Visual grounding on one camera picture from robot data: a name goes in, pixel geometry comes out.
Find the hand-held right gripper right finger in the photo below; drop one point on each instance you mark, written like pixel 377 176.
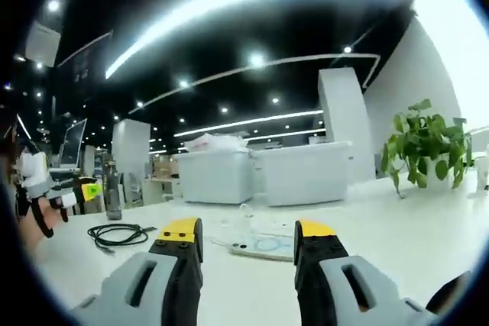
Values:
pixel 317 253

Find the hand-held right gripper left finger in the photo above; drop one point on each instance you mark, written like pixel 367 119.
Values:
pixel 179 253

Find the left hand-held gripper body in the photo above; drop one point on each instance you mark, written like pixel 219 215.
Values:
pixel 36 173

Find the white desktop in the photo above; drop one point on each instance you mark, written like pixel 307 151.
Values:
pixel 244 291

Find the person's left hand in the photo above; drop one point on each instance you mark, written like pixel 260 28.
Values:
pixel 42 211

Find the dark grey water bottle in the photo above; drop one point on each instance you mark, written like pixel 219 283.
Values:
pixel 114 192

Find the silver laptop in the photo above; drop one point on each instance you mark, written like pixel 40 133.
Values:
pixel 74 142

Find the phone in patterned case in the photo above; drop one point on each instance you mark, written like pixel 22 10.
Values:
pixel 263 247

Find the white plastic storage box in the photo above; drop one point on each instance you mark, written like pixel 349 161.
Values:
pixel 305 177

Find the white storage box with papers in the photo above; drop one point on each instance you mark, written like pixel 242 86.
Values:
pixel 214 181

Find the green potted plant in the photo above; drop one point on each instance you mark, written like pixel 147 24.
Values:
pixel 424 142

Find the small white desk object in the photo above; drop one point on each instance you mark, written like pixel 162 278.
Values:
pixel 482 183

